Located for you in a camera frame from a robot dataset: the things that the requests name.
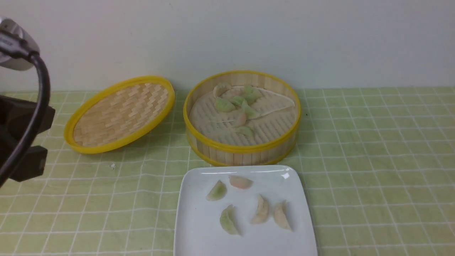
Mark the pink dumpling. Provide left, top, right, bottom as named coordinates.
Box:
left=221, top=89, right=242, bottom=99
left=229, top=175, right=253, bottom=190

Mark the green dumpling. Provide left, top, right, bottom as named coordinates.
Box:
left=234, top=126, right=255, bottom=139
left=242, top=85, right=262, bottom=105
left=214, top=97, right=236, bottom=113
left=230, top=96, right=260, bottom=119
left=206, top=180, right=227, bottom=202
left=219, top=204, right=240, bottom=236

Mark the cream dumpling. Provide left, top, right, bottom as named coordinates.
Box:
left=250, top=194, right=270, bottom=225
left=273, top=200, right=292, bottom=231
left=213, top=82, right=232, bottom=98

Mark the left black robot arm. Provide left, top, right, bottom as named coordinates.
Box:
left=0, top=16, right=55, bottom=185

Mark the white square plate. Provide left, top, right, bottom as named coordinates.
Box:
left=173, top=164, right=318, bottom=256

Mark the green dumpling on plate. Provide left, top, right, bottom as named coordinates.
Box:
left=219, top=204, right=240, bottom=236

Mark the cream dumpling on plate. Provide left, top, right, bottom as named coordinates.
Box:
left=250, top=194, right=270, bottom=225

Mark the yellow rimmed bamboo steamer basket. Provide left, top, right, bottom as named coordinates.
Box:
left=183, top=71, right=302, bottom=166

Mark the green dumpling bottom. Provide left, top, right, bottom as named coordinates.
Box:
left=234, top=126, right=255, bottom=139

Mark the yellow rimmed bamboo steamer lid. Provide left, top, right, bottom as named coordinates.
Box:
left=63, top=76, right=176, bottom=154

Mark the green checkered tablecloth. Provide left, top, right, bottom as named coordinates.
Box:
left=0, top=87, right=455, bottom=256

